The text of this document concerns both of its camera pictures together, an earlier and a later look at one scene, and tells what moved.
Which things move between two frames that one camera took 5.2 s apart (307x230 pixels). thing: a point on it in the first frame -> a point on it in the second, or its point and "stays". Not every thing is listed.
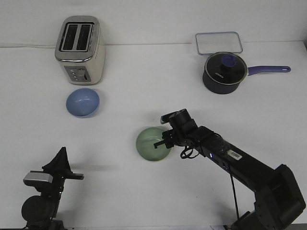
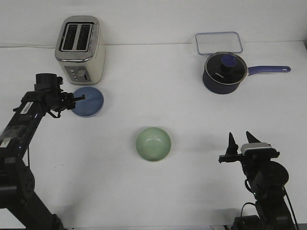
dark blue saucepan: x=231 y=88 stays
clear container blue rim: x=211 y=43 stays
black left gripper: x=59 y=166 -> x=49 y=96
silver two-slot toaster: x=80 y=48 stays
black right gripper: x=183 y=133 -> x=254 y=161
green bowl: x=145 y=144 stays
